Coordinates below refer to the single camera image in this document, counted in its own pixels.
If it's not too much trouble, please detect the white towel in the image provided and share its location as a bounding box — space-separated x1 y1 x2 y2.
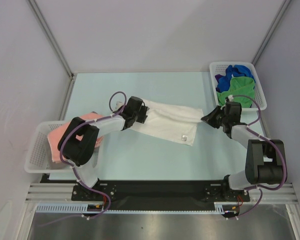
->
130 99 204 146

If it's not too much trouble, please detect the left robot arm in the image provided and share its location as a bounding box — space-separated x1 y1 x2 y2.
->
57 96 149 200

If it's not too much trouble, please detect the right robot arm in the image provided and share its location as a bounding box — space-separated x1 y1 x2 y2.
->
201 101 288 201

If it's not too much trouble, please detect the white basket with towels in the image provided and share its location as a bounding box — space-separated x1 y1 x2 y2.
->
209 61 267 112

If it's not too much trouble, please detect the blue towel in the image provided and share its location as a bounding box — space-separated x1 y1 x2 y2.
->
214 64 256 93

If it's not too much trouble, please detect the green towel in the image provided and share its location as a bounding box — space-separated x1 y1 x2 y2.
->
216 76 255 108

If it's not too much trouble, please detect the empty white perforated basket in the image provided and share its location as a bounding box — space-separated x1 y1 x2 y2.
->
24 121 72 174

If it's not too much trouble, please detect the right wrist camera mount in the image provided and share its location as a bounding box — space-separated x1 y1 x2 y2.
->
225 94 234 102

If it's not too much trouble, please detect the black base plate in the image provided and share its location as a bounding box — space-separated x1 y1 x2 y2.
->
41 176 252 212

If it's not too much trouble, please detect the aluminium rail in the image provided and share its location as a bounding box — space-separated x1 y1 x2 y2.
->
25 183 299 204

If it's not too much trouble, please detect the right aluminium frame post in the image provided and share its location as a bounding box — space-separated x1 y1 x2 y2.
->
252 0 294 65

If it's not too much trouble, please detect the aluminium frame post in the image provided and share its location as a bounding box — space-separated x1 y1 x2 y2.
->
252 0 294 65
26 0 74 79

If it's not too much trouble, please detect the grey slotted cable duct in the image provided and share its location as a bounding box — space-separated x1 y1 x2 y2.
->
36 203 104 214

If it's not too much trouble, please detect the left aluminium frame post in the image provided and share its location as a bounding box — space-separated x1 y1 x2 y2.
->
26 0 74 79

